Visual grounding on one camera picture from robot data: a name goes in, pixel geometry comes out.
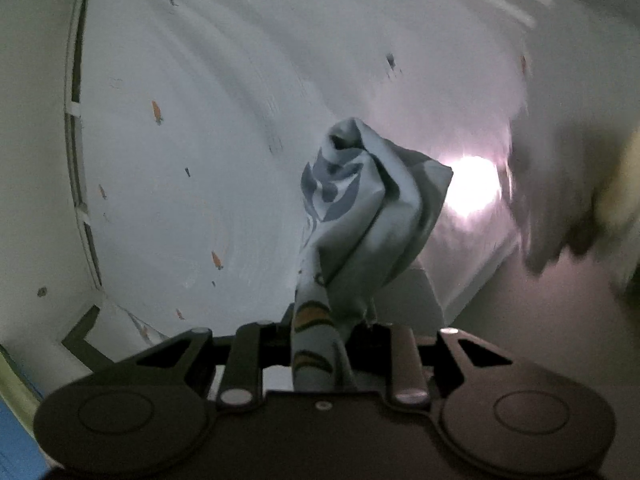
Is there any white printed bed sheet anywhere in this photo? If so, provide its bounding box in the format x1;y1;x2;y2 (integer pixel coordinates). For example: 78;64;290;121
75;0;531;346

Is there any pile of folded clothes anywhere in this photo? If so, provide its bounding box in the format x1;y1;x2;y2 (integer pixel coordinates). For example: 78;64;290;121
507;0;640;291

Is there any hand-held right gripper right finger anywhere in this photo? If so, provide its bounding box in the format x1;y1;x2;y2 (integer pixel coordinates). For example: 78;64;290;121
352;324;526;407

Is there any blue leaf-print garment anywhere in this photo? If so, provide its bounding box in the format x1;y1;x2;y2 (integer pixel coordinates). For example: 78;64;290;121
290;117;455;393

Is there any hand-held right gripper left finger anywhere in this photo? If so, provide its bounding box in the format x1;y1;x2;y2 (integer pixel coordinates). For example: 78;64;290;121
125;305;293;408

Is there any blue panel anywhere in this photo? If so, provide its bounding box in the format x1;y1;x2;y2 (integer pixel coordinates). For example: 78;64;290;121
0;395;48;480

